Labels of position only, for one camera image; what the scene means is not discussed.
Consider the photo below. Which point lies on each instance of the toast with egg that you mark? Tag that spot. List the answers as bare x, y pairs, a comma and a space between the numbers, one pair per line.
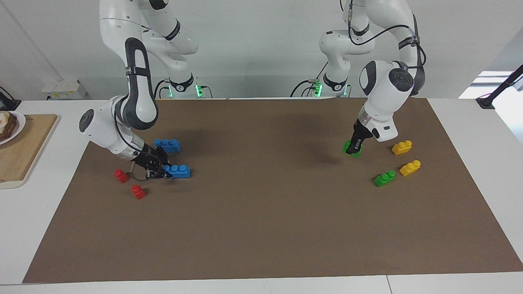
8, 128

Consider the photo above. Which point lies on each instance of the plain green two-stud brick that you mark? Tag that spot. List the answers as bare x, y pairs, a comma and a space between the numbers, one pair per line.
345, 146

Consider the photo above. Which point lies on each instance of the white plate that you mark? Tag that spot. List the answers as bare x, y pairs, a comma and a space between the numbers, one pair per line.
20, 122

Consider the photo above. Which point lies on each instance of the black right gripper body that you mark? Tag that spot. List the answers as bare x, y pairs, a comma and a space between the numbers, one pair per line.
151, 161

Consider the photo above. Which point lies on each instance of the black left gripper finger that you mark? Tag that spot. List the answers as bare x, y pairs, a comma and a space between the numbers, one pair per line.
350, 150
359, 148

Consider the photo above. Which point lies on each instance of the wooden cutting board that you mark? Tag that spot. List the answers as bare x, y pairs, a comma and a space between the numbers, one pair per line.
28, 151

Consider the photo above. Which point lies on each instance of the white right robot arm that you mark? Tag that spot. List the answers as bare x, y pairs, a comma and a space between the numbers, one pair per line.
139, 102

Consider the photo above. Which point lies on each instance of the green brick with white-marked studs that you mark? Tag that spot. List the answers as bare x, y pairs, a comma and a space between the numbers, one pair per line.
385, 178

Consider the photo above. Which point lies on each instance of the red one-stud brick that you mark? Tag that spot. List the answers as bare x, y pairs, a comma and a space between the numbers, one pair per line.
121, 175
138, 191

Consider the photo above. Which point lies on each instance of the blue three-stud brick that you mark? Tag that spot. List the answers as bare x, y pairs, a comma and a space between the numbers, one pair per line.
179, 171
167, 145

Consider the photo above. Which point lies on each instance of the yellow two-stud brick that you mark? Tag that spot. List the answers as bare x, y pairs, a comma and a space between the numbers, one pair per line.
410, 168
402, 147

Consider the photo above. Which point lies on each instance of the brown table mat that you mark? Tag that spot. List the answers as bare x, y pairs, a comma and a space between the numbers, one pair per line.
261, 212

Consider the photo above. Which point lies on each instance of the black device on table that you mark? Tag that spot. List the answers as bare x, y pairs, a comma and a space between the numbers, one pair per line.
8, 104

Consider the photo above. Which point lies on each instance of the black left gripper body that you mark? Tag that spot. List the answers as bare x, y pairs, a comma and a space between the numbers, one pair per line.
362, 132

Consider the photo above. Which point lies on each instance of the black camera stand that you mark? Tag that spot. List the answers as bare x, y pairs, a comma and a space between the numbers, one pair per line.
485, 102

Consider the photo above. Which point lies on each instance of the white wall socket box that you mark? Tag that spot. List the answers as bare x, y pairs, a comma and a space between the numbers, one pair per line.
63, 90

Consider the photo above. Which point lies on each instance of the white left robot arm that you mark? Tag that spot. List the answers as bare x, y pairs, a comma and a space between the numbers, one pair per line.
384, 81

